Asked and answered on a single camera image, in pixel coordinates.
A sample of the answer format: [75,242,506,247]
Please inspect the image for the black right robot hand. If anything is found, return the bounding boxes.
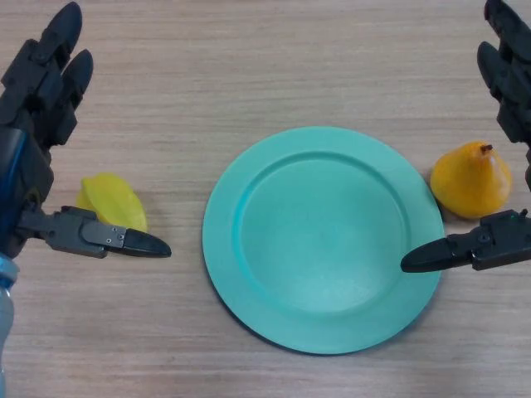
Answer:
[401,0,531,274]

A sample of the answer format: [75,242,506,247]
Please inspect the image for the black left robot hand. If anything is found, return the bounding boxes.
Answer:
[0,1,173,262]

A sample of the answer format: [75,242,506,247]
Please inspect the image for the yellow starfruit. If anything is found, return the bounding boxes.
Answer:
[76,172,149,234]

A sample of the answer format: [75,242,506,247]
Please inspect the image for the green round plate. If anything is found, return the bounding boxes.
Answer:
[202,126,446,356]

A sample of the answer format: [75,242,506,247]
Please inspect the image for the orange yellow pear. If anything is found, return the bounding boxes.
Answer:
[430,141,514,220]

